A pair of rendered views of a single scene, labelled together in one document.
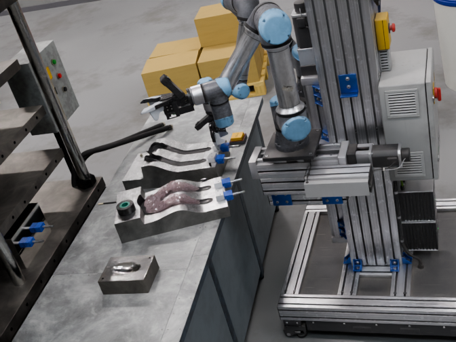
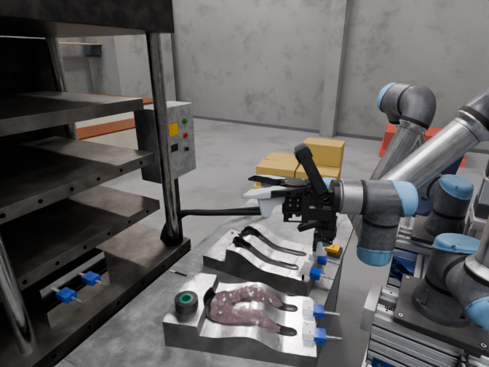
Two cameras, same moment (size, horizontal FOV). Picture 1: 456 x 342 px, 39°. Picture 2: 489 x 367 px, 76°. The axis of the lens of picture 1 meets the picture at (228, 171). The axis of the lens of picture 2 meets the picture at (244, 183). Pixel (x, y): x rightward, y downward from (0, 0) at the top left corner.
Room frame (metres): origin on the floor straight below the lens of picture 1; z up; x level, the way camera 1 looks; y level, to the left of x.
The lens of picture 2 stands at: (1.67, 0.18, 1.71)
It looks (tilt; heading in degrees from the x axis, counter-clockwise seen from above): 22 degrees down; 7
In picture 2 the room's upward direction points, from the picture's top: straight up
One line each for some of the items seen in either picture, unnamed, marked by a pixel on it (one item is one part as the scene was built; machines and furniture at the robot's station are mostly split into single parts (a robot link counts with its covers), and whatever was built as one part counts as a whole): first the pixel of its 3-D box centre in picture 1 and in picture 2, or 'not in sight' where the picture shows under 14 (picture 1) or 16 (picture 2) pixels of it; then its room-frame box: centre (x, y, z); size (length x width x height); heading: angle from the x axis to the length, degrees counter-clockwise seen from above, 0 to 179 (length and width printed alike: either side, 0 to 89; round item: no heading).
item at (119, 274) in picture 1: (129, 274); not in sight; (2.12, 0.50, 0.83); 0.20 x 0.15 x 0.07; 70
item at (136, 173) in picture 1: (174, 161); (263, 253); (2.89, 0.24, 0.87); 0.50 x 0.26 x 0.14; 70
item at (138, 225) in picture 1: (172, 203); (244, 314); (2.52, 0.29, 0.85); 0.50 x 0.26 x 0.11; 87
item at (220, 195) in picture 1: (230, 195); (322, 336); (2.46, 0.02, 0.85); 0.13 x 0.05 x 0.05; 87
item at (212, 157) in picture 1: (222, 159); (318, 274); (2.74, 0.01, 0.89); 0.13 x 0.05 x 0.05; 70
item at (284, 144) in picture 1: (290, 133); (444, 293); (2.44, -0.30, 1.09); 0.15 x 0.15 x 0.10
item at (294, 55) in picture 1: (305, 58); (452, 194); (2.90, -0.50, 1.20); 0.13 x 0.12 x 0.14; 21
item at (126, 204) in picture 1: (125, 207); (186, 301); (2.48, 0.48, 0.93); 0.08 x 0.08 x 0.04
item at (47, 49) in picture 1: (77, 171); (175, 223); (3.33, 0.83, 0.73); 0.30 x 0.22 x 1.47; 160
